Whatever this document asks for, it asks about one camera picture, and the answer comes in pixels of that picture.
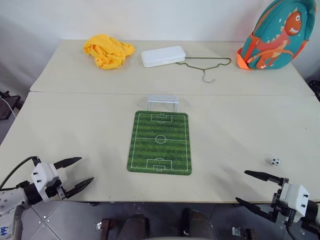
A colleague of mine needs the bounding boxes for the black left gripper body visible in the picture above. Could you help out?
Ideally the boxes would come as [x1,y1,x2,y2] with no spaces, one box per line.
[44,163,69,201]

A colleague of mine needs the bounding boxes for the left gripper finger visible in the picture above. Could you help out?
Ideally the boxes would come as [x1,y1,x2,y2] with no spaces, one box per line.
[53,156,83,169]
[64,177,95,200]

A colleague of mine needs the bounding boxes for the white rectangular plastic box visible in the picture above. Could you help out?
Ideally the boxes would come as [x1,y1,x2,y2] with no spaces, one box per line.
[140,45,187,68]

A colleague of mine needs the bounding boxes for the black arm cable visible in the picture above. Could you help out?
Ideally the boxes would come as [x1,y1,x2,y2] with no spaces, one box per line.
[284,216,302,240]
[0,156,41,191]

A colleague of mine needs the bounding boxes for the dark rounded shape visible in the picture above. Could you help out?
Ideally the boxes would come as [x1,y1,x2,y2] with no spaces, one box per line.
[124,213,150,240]

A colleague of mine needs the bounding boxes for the yellow crumpled cloth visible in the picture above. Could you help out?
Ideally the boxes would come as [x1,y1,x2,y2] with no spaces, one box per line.
[83,33,137,70]

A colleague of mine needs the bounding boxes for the metal caster bracket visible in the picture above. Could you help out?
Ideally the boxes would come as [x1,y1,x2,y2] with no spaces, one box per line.
[231,226,254,240]
[95,218,112,232]

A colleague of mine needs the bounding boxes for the thin wire clothes hanger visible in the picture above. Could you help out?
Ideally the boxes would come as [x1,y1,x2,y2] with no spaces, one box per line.
[175,56,232,84]

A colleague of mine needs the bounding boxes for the small white goal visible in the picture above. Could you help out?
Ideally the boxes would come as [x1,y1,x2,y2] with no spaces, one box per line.
[146,95,180,113]

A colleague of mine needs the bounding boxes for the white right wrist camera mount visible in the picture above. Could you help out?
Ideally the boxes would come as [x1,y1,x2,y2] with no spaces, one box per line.
[279,183,311,217]

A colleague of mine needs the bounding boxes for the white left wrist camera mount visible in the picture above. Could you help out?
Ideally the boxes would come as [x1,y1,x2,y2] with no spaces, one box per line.
[30,162,62,202]

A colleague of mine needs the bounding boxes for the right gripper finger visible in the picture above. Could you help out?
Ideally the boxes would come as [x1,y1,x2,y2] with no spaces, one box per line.
[235,196,275,221]
[244,170,285,186]

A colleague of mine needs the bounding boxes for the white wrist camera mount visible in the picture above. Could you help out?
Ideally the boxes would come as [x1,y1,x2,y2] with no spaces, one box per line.
[30,162,62,202]
[279,183,311,217]

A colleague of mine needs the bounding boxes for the dark equipment with white cable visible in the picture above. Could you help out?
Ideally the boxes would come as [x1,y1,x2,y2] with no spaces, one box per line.
[0,90,21,121]

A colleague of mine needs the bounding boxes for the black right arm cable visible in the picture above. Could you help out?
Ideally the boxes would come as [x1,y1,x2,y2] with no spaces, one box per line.
[284,216,302,240]

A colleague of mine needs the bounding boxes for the teal dinosaur backpack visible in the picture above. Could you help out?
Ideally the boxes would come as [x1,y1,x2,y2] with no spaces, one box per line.
[236,0,317,71]

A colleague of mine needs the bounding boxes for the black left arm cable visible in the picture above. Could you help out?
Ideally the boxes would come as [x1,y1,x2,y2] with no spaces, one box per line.
[0,156,41,191]

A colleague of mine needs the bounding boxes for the green soccer field mat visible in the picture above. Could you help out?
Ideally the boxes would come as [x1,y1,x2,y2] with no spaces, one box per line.
[126,110,193,176]

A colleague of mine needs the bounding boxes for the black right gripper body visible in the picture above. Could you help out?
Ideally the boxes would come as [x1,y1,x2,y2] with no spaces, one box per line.
[269,177,301,225]

